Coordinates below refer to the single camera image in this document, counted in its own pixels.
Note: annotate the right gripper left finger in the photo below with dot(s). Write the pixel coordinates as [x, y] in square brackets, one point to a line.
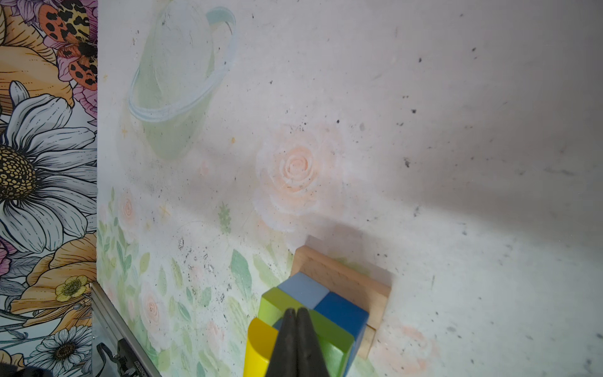
[283, 362]

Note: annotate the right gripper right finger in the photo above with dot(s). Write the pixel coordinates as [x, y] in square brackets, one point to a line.
[310, 360]

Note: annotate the dark green wooden cube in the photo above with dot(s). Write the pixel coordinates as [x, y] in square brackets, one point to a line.
[336, 343]

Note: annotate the yellow wooden block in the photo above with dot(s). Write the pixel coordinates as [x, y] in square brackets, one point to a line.
[261, 340]

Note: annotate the natural wood plank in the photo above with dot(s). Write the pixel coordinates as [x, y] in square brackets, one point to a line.
[366, 344]
[363, 291]

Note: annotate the dark blue wooden cube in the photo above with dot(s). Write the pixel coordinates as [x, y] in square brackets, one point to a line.
[348, 317]

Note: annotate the light blue wooden cube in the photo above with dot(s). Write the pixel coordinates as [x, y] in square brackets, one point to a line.
[304, 290]

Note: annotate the lime green wooden cube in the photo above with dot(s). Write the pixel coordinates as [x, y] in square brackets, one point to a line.
[273, 305]

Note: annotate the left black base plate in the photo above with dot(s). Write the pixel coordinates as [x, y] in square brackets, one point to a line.
[126, 360]

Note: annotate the aluminium mounting rail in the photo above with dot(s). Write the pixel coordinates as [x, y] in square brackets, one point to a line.
[109, 327]

